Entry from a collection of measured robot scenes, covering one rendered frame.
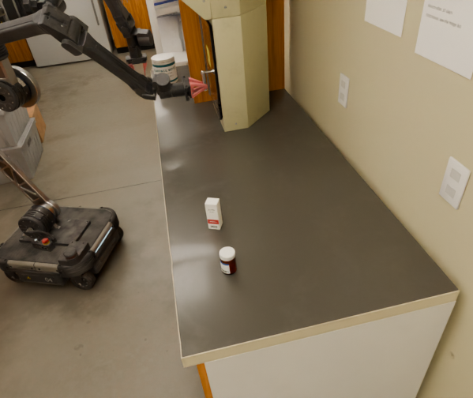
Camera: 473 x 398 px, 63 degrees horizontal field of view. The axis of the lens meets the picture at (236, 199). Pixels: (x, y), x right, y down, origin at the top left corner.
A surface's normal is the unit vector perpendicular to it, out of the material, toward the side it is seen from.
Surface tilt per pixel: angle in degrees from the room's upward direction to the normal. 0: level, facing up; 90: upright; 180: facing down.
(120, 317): 0
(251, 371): 90
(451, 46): 90
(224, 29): 90
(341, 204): 0
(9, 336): 0
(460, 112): 90
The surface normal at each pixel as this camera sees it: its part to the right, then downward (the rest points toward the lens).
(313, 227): -0.08, -0.78
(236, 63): 0.21, 0.58
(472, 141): -0.97, 0.19
